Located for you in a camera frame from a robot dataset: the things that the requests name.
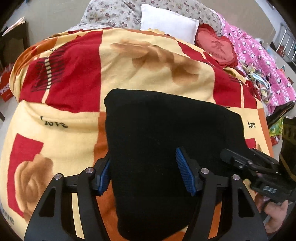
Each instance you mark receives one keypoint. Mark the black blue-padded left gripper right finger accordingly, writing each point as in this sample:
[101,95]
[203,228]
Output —
[224,208]

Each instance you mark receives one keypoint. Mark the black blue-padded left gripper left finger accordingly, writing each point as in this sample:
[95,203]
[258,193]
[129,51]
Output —
[53,219]

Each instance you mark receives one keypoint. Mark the black pants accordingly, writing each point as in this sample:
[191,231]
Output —
[144,129]

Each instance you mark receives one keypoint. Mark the right hand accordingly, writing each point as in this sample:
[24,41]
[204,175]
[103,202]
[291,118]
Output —
[277,212]

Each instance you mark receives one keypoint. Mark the yellow red orange love blanket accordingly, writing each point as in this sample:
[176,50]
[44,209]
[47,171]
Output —
[60,85]

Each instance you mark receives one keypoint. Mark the colourful crumpled cloth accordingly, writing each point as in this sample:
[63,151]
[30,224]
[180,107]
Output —
[257,82]

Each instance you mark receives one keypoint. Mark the pink patterned quilt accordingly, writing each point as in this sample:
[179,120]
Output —
[251,52]

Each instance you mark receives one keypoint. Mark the red paper shopping bag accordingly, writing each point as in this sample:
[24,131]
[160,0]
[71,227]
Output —
[6,93]

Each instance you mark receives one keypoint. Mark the red heart-shaped cushion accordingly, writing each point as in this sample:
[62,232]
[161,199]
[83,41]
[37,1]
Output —
[220,48]

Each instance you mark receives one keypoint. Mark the white pillow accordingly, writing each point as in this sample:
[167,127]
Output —
[170,23]

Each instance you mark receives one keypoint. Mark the dark wooden desk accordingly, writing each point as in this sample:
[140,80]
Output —
[14,43]

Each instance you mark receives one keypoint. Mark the grey floral quilt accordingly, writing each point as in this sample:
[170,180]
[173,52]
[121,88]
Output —
[127,14]

